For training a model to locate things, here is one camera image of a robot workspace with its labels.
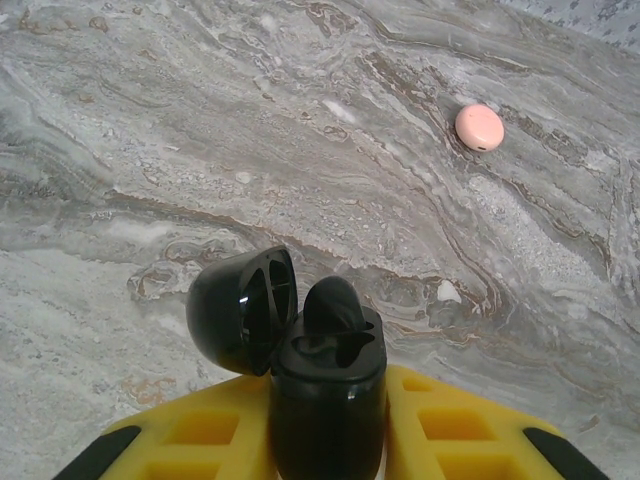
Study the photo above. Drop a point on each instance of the pink earbud charging case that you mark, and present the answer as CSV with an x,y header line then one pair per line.
x,y
480,127

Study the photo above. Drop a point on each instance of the black earbud charging case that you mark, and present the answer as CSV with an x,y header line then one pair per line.
x,y
325,425

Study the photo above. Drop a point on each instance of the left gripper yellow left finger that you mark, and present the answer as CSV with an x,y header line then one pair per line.
x,y
200,435

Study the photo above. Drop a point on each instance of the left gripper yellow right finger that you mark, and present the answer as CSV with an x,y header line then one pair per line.
x,y
475,440

